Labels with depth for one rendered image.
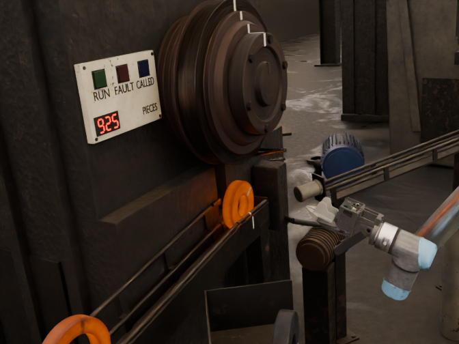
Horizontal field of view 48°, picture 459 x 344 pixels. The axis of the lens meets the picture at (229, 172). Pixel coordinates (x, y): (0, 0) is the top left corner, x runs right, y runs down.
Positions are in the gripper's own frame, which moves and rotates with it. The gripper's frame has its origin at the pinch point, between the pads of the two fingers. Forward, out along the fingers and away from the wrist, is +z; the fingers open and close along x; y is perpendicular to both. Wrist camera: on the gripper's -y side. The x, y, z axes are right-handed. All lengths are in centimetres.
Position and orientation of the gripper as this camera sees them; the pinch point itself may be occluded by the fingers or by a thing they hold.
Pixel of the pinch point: (309, 210)
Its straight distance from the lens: 151.6
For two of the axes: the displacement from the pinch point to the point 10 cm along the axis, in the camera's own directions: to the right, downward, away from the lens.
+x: -4.9, 3.1, -8.1
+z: -8.5, -3.7, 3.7
